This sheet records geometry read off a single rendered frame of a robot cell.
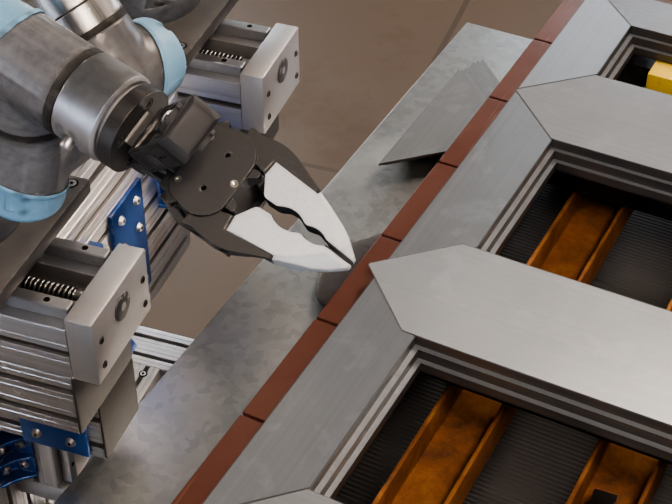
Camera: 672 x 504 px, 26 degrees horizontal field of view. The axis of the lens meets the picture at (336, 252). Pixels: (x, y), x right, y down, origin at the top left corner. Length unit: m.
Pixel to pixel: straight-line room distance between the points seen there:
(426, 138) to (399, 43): 1.59
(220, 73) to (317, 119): 1.62
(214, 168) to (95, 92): 0.11
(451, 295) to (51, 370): 0.49
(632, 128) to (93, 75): 1.12
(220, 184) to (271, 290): 0.98
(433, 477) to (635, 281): 0.63
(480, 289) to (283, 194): 0.76
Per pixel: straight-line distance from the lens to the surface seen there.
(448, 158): 2.04
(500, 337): 1.73
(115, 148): 1.11
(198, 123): 1.00
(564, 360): 1.71
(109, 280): 1.60
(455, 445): 1.84
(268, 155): 1.07
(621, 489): 1.82
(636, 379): 1.70
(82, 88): 1.11
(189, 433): 1.86
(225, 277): 3.10
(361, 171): 2.25
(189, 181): 1.07
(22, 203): 1.23
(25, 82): 1.13
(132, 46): 1.29
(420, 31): 3.89
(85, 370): 1.60
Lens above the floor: 2.04
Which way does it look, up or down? 40 degrees down
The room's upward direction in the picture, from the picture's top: straight up
